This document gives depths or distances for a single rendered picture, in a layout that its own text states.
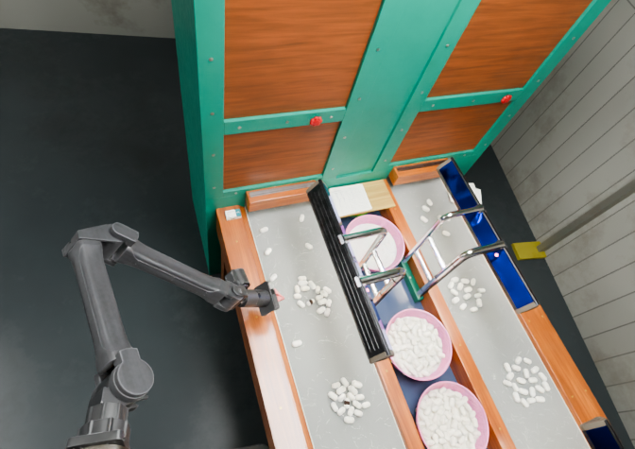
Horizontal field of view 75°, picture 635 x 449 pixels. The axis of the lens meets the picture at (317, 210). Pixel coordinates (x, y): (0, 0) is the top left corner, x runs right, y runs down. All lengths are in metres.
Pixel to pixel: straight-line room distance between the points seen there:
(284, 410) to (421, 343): 0.59
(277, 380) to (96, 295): 0.73
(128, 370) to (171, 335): 1.42
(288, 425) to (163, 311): 1.12
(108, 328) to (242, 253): 0.77
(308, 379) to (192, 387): 0.87
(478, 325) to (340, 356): 0.60
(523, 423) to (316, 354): 0.81
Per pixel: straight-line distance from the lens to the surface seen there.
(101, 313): 1.01
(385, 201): 1.89
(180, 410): 2.28
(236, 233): 1.68
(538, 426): 1.89
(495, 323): 1.91
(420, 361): 1.71
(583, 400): 2.01
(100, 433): 0.86
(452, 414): 1.73
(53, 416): 2.39
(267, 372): 1.52
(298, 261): 1.68
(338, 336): 1.62
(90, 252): 1.09
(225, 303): 1.29
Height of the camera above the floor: 2.26
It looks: 57 degrees down
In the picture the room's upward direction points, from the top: 21 degrees clockwise
